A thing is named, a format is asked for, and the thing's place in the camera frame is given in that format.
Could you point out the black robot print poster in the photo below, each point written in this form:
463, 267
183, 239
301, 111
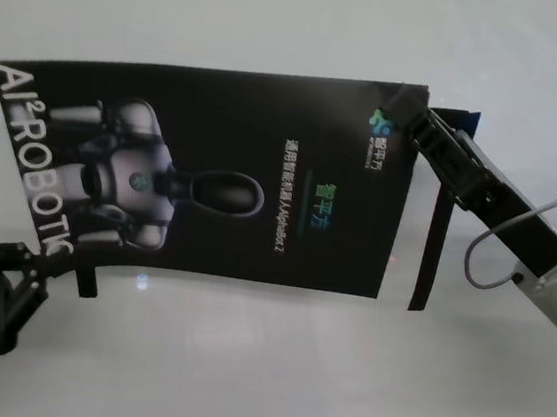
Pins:
247, 129

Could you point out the black tape frame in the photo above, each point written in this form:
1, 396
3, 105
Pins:
429, 266

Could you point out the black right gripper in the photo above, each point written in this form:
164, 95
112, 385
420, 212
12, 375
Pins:
536, 243

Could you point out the grey padded right gripper finger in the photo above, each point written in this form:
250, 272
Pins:
408, 107

